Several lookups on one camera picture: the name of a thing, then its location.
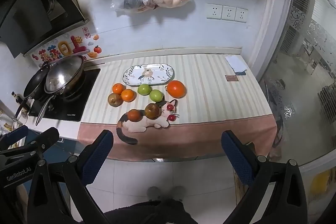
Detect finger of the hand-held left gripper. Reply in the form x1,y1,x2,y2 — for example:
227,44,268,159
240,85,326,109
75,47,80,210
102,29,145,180
14,127,60,160
0,125,29,151

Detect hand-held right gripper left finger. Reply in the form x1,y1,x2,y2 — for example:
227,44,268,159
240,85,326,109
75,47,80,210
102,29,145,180
26,130,114,224

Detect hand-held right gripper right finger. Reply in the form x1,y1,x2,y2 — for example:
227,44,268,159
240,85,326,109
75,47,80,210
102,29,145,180
221,130,307,224

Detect red-green apple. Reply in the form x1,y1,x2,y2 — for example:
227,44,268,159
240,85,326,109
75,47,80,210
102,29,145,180
144,103,161,120
108,93,123,107

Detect green apple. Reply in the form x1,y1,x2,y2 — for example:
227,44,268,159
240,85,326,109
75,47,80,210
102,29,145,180
138,84,152,96
149,89,164,102

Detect large orange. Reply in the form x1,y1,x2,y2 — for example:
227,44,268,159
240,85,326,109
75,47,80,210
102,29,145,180
167,80,187,98

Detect glass fruit tray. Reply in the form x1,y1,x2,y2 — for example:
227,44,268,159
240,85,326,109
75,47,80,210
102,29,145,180
122,63,174,87

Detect dark sauce bottle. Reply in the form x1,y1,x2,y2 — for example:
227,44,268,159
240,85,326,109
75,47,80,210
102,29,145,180
11,91,27,109

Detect black induction cooktop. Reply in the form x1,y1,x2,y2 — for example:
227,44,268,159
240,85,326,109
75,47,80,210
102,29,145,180
28,68,101,123

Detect black frying pan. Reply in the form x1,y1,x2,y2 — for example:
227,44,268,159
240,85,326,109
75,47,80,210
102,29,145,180
14,61,53,119

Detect striped cat print tablecloth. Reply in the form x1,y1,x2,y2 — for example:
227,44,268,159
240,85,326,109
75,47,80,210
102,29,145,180
77,53,279,161

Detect stainless steel wok with lid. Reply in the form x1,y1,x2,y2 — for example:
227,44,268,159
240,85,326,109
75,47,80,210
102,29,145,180
35,55,87,126

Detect grey slipper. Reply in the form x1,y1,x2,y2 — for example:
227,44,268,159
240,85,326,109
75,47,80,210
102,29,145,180
147,186,161,202
171,185,186,201

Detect person's dark trousers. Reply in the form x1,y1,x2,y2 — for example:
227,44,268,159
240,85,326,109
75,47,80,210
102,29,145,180
104,199,198,224

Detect patterned glass sliding door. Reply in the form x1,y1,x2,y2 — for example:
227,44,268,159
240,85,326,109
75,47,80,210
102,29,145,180
259,0,336,170

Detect black range hood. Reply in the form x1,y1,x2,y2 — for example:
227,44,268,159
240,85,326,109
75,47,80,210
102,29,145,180
0,0,90,58

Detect colourful wall stickers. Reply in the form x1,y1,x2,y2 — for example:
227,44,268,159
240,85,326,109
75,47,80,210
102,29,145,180
31,27,103,68

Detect white wall socket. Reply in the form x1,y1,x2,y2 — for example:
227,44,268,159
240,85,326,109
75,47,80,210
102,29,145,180
206,3,223,20
221,5,237,21
234,7,248,23

